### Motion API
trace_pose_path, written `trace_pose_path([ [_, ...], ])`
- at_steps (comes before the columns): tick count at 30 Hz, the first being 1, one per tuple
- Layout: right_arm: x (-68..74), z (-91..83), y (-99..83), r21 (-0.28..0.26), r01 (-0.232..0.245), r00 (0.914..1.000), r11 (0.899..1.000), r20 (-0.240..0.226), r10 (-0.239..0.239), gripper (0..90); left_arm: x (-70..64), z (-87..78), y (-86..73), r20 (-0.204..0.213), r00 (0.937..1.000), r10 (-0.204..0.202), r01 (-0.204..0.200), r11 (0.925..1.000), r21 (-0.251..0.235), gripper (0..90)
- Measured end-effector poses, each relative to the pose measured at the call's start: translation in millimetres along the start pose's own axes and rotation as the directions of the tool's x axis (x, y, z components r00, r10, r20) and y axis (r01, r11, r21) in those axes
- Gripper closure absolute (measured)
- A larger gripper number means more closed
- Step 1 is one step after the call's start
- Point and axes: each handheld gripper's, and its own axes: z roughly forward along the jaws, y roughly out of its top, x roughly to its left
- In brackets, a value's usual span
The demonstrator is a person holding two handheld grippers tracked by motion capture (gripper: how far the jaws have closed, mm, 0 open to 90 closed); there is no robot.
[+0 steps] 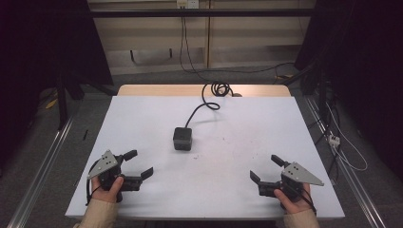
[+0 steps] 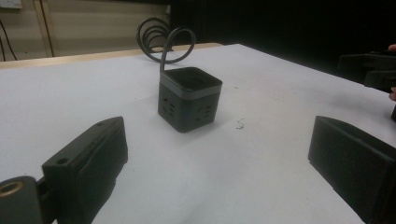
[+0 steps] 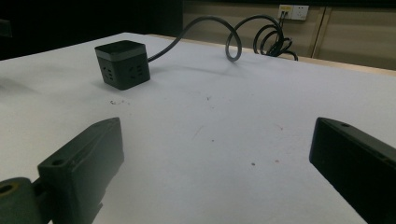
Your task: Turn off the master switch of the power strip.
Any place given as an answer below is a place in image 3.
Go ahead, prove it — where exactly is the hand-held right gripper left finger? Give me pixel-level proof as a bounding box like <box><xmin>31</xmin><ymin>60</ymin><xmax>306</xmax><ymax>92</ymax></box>
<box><xmin>36</xmin><ymin>117</ymin><xmax>125</xmax><ymax>224</ymax></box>

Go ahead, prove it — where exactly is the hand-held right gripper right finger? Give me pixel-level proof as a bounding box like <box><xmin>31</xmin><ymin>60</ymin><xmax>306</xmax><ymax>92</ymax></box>
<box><xmin>308</xmin><ymin>117</ymin><xmax>396</xmax><ymax>224</ymax></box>

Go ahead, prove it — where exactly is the black cube power socket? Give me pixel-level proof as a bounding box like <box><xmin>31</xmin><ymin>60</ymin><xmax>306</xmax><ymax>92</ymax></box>
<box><xmin>94</xmin><ymin>39</ymin><xmax>151</xmax><ymax>91</ymax></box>

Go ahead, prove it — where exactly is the white wall outlet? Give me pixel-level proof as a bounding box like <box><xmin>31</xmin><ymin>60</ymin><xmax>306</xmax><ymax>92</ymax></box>
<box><xmin>277</xmin><ymin>4</ymin><xmax>310</xmax><ymax>21</ymax></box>

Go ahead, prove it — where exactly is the black power cable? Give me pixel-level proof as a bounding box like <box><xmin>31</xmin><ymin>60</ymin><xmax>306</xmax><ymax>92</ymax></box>
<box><xmin>147</xmin><ymin>14</ymin><xmax>299</xmax><ymax>63</ymax></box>

